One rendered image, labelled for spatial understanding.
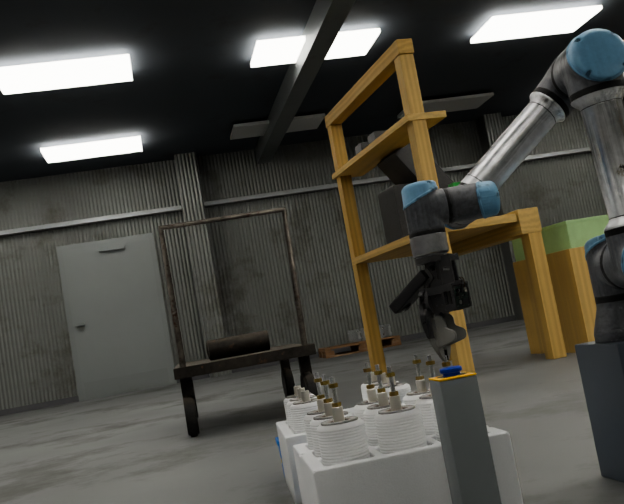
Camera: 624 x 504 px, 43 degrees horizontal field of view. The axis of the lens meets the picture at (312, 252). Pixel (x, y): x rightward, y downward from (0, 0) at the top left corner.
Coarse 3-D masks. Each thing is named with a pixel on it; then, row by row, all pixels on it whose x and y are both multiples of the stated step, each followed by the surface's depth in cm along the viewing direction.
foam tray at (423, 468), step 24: (504, 432) 152; (312, 456) 164; (384, 456) 149; (408, 456) 149; (432, 456) 150; (504, 456) 151; (312, 480) 150; (336, 480) 147; (360, 480) 147; (384, 480) 148; (408, 480) 148; (432, 480) 149; (504, 480) 151
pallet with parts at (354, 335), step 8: (384, 328) 1089; (352, 336) 1105; (384, 336) 1088; (392, 336) 1064; (344, 344) 1089; (352, 344) 1053; (360, 344) 1055; (384, 344) 1120; (392, 344) 1061; (400, 344) 1061; (320, 352) 1108; (328, 352) 1048; (344, 352) 1112; (352, 352) 1052
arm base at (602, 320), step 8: (608, 296) 170; (616, 296) 169; (600, 304) 172; (608, 304) 170; (616, 304) 169; (600, 312) 172; (608, 312) 170; (616, 312) 169; (600, 320) 172; (608, 320) 170; (616, 320) 169; (600, 328) 171; (608, 328) 169; (616, 328) 169; (600, 336) 171; (608, 336) 169; (616, 336) 168
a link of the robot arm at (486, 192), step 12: (456, 192) 159; (468, 192) 159; (480, 192) 159; (492, 192) 159; (456, 204) 158; (468, 204) 158; (480, 204) 158; (492, 204) 159; (456, 216) 159; (468, 216) 160; (480, 216) 160
